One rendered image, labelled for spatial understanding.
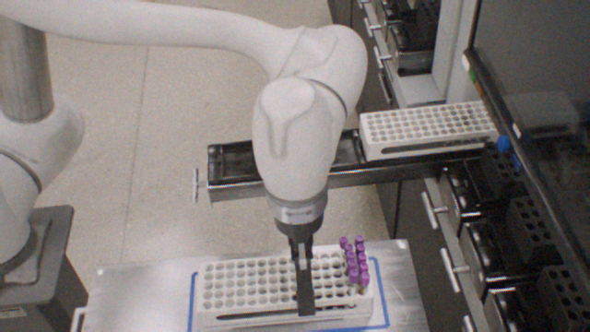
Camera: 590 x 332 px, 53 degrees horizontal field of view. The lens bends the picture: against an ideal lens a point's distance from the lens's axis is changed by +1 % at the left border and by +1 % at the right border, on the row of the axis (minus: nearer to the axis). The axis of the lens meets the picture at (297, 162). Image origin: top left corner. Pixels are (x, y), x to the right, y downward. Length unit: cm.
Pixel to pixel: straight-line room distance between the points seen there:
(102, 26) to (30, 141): 55
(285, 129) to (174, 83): 224
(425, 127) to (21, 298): 92
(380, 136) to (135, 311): 60
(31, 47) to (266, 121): 58
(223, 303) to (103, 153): 172
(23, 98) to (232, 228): 117
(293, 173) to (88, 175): 190
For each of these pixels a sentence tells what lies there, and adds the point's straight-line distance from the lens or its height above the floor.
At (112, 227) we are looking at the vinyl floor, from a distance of 236.
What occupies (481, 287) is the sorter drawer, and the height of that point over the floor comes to 78.
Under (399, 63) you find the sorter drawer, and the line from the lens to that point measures 163.
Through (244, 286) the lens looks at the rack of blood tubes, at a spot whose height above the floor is 88.
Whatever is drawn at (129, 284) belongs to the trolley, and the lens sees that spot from 116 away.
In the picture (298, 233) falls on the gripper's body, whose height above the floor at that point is 106.
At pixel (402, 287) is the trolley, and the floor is 82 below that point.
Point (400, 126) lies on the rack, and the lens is 131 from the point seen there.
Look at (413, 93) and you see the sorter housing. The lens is 160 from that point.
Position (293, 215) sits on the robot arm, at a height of 110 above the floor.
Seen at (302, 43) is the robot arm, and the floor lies 127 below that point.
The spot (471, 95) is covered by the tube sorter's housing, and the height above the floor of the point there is 86.
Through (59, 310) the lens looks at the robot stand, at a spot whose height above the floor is 56.
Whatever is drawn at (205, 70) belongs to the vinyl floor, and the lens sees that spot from 297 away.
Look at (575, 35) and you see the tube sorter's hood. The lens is 92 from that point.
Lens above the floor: 174
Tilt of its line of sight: 46 degrees down
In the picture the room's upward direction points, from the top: 4 degrees counter-clockwise
